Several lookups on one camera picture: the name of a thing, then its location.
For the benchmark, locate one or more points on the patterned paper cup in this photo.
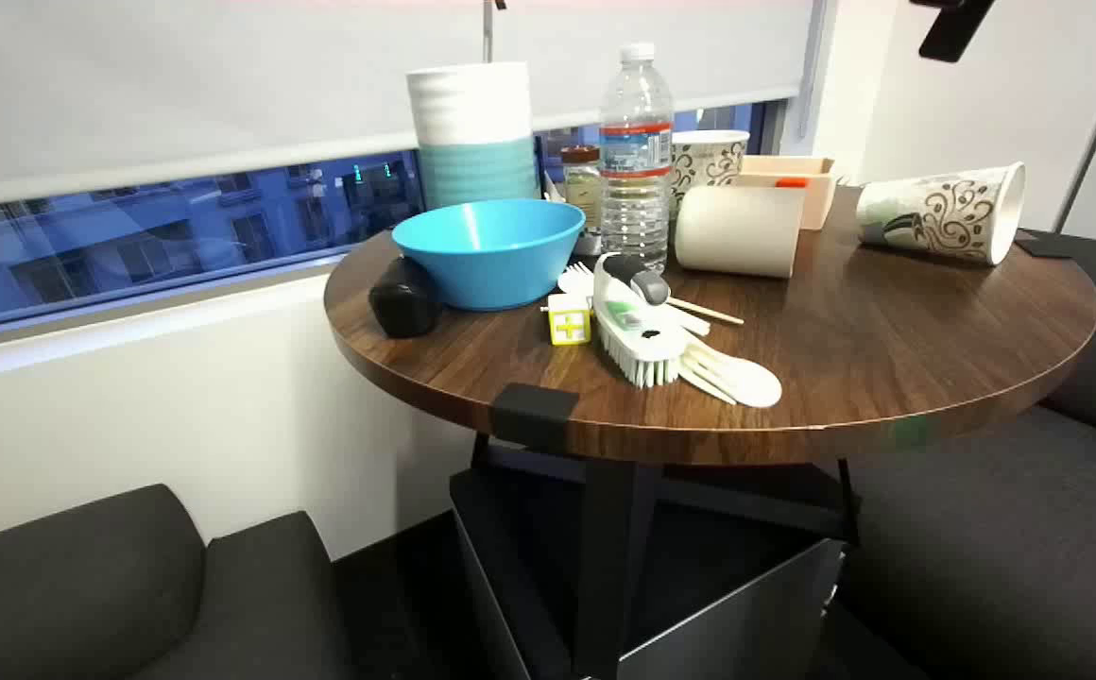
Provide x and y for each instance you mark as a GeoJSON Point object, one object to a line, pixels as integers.
{"type": "Point", "coordinates": [962, 218]}

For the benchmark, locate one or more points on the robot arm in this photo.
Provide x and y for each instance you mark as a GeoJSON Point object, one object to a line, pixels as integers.
{"type": "Point", "coordinates": [955, 26]}

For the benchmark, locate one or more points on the patterned ceramic cup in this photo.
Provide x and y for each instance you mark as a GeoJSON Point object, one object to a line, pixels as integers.
{"type": "Point", "coordinates": [703, 155]}

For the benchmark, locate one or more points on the small yellow-green box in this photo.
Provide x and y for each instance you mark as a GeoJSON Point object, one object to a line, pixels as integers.
{"type": "Point", "coordinates": [567, 320]}

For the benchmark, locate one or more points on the black tape patch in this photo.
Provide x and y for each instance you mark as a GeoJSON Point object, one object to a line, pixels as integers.
{"type": "Point", "coordinates": [534, 418]}

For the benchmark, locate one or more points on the white scrub brush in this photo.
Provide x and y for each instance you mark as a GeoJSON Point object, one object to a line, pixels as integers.
{"type": "Point", "coordinates": [637, 332]}

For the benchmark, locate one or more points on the blue plastic bowl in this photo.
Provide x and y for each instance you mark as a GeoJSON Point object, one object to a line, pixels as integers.
{"type": "Point", "coordinates": [494, 256]}

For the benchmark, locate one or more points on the wooden chopstick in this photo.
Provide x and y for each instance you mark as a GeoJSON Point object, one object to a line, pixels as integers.
{"type": "Point", "coordinates": [706, 310]}

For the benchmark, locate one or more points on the small black object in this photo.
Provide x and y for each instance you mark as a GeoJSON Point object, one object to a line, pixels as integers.
{"type": "Point", "coordinates": [403, 307]}

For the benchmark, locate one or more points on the glass jar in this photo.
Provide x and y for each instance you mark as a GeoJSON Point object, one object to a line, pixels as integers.
{"type": "Point", "coordinates": [582, 180]}

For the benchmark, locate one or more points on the round wooden table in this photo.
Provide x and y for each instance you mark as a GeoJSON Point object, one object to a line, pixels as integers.
{"type": "Point", "coordinates": [680, 536]}

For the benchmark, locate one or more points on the white plastic spoon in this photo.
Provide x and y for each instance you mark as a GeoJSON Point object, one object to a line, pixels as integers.
{"type": "Point", "coordinates": [729, 378]}

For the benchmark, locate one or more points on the clear water bottle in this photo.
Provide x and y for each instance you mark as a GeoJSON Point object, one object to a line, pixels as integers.
{"type": "Point", "coordinates": [637, 155]}

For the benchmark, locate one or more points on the white and teal canister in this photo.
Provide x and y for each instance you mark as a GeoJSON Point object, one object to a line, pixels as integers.
{"type": "Point", "coordinates": [473, 128]}

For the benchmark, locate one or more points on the wooden tray box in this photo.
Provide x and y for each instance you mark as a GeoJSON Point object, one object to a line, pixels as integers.
{"type": "Point", "coordinates": [811, 175]}

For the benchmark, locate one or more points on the dark grey sofa by table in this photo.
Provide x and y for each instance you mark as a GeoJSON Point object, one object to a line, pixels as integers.
{"type": "Point", "coordinates": [981, 551]}

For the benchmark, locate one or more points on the white roller blind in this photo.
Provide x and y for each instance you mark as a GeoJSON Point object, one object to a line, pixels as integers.
{"type": "Point", "coordinates": [129, 92]}

